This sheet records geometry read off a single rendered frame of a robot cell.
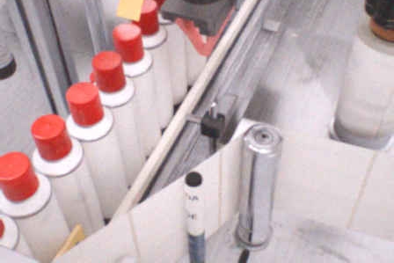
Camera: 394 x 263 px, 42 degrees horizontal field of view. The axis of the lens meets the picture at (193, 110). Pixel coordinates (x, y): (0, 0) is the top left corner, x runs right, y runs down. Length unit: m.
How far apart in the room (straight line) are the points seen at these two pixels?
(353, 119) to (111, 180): 0.32
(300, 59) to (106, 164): 0.42
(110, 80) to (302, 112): 0.34
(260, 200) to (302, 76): 0.33
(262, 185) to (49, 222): 0.21
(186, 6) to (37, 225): 0.28
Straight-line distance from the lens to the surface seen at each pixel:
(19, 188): 0.49
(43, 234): 0.54
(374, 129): 0.71
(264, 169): 0.51
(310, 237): 0.67
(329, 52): 0.90
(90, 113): 0.53
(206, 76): 0.78
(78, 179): 0.55
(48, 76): 0.74
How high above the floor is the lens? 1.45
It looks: 47 degrees down
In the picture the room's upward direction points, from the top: 2 degrees counter-clockwise
